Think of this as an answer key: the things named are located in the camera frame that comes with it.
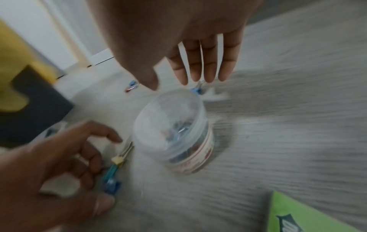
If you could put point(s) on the yellow binder clip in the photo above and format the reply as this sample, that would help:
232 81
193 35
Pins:
119 159

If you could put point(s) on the blue binder clip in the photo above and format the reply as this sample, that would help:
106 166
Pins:
132 83
112 186
197 90

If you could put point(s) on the dark grey box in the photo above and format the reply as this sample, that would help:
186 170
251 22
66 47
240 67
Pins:
31 106

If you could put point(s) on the pile of binder clips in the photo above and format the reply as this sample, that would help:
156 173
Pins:
183 147

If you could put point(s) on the clear plastic jar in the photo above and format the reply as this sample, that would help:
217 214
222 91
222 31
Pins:
177 133

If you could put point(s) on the person's left hand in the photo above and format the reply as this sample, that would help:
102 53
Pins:
37 181

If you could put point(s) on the green packet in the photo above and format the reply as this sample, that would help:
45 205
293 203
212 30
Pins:
298 215

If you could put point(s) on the teal binder clip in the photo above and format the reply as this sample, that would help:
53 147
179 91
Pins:
110 172

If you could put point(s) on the yellow cloth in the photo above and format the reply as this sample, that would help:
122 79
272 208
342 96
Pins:
17 56

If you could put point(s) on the person's right hand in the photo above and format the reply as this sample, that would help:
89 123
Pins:
177 20

